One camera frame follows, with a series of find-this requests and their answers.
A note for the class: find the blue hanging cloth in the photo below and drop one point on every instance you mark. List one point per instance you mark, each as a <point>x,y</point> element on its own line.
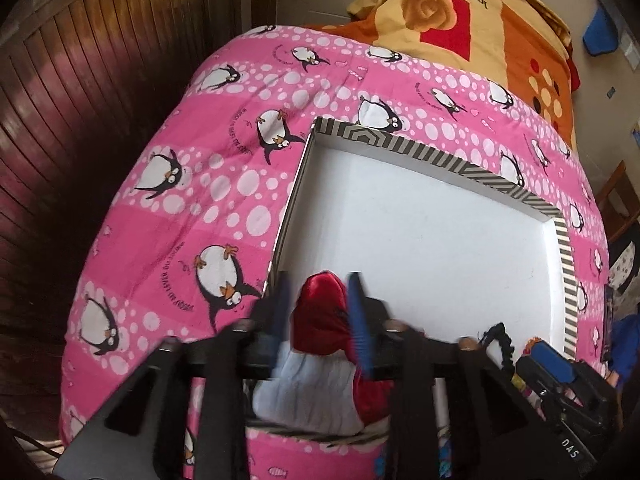
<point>600,30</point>

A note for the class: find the spotted cloth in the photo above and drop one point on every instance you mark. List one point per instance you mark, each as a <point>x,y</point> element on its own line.
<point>624,266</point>

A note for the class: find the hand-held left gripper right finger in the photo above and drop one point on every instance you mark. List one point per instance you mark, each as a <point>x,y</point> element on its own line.
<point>358,320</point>

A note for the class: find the pink penguin blanket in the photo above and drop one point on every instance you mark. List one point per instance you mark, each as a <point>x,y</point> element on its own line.
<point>175,210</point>

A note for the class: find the wooden chair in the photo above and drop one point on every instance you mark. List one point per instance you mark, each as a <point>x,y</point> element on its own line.
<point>616,185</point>

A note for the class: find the orange floral blanket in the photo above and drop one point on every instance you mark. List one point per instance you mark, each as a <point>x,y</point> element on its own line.
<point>510,45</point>

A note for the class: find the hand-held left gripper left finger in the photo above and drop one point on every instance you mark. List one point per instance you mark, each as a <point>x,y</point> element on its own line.
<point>283,310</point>

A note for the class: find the red satin hair bow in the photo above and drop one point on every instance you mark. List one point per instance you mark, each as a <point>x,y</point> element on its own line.
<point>320,320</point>

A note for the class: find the black scrunchie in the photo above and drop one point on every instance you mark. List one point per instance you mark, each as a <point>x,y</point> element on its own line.
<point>502,345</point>

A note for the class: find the white light switch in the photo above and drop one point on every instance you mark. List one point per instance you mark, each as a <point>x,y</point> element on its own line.
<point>628,49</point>

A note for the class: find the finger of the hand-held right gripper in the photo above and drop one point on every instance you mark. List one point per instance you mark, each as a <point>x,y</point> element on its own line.
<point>552,361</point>
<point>531,377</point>

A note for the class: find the striped cardboard tray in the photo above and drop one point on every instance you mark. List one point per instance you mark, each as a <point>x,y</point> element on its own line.
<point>425,235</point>

